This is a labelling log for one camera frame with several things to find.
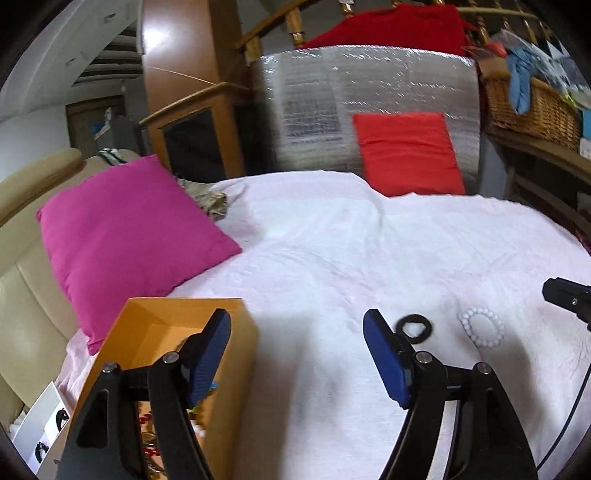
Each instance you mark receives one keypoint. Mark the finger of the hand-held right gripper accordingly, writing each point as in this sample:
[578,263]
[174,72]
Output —
[568,295]

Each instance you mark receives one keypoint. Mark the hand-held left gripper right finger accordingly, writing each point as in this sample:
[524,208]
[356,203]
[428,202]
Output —
[385,360]

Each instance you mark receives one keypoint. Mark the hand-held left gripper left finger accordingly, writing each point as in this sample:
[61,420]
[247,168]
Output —
[207,364]

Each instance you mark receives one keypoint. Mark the orange cardboard box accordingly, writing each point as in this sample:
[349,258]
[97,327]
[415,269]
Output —
[231,369]

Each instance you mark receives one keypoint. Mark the white fleece blanket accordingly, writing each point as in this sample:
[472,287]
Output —
[332,258]

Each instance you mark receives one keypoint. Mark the wooden shelf unit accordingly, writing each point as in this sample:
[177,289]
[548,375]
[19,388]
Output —
[540,175]

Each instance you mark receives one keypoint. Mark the magenta pillow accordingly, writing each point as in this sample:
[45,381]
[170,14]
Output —
[134,240]

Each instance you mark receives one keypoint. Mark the teal box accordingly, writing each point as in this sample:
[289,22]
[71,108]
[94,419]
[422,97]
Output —
[585,134]

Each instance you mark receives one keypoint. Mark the camouflage cloth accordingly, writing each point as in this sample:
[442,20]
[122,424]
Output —
[212,201]

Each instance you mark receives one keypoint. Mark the white paper box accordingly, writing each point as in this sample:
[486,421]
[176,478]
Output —
[39,424]

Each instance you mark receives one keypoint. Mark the wicker basket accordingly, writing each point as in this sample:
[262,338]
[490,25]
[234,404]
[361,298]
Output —
[549,115]

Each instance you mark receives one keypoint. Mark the beige leather sofa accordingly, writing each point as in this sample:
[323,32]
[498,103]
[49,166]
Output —
[27,300]

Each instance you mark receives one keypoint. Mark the red cushion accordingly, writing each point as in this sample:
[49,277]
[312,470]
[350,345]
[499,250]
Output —
[411,157]

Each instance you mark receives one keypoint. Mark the blue cloth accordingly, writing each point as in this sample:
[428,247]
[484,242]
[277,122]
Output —
[521,78]

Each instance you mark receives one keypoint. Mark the wooden cabinet with dark glass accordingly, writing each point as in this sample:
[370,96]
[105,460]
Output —
[194,143]

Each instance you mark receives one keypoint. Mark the striped cloth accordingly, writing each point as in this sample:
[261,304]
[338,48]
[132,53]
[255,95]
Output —
[111,156]

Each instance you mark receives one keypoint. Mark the silver foil insulation panel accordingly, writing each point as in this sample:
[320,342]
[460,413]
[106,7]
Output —
[314,101]

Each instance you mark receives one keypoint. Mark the dark woven cabinet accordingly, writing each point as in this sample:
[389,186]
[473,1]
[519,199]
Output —
[87,124]

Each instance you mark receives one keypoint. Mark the tall wooden panel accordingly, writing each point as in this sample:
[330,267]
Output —
[184,46]

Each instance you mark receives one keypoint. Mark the red cloth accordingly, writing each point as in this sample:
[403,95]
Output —
[392,27]

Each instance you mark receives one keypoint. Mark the wooden railing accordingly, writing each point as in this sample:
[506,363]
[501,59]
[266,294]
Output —
[258,34]

